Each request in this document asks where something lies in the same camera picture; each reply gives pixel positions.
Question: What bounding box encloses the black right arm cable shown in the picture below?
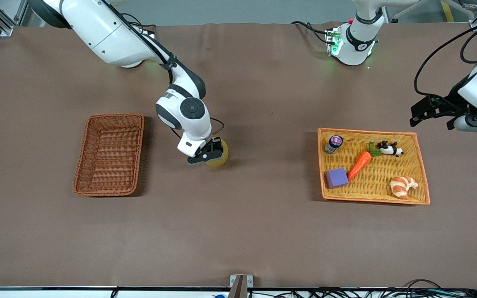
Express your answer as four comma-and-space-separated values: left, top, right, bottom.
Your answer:
120, 12, 226, 139

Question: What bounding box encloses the brown wicker basket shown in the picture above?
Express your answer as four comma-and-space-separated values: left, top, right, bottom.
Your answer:
72, 113, 145, 197

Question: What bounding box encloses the toy panda figure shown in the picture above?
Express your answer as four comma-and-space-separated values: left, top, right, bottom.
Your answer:
377, 141, 405, 157

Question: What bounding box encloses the purple foam block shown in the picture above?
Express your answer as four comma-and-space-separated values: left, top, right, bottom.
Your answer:
325, 167, 349, 189

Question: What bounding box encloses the black cable bundle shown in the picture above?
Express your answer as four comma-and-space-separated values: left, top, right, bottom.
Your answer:
249, 279, 477, 298

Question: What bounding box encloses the toy croissant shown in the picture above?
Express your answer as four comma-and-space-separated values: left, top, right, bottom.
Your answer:
390, 176, 419, 200

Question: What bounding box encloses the clear packing tape roll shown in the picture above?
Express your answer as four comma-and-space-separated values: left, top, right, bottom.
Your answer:
205, 139, 229, 167

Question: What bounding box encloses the toy carrot with green leaf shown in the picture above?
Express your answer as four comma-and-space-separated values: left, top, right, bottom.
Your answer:
347, 143, 382, 181

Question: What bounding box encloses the black right base cable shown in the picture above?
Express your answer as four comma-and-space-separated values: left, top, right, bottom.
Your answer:
123, 12, 157, 38

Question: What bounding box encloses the metal table edge bracket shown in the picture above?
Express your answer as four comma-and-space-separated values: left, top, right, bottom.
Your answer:
229, 274, 254, 298

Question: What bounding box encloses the yellow wicker basket orange rim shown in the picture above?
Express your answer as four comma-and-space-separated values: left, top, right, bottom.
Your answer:
317, 127, 431, 205

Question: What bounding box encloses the small jar with blue lid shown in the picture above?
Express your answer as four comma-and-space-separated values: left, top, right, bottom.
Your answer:
324, 135, 343, 154

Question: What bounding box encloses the black left base cable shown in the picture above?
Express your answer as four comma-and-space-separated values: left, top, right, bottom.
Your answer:
291, 21, 332, 45

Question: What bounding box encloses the black base cable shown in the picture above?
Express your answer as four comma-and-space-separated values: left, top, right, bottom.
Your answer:
291, 21, 332, 45
123, 12, 157, 38

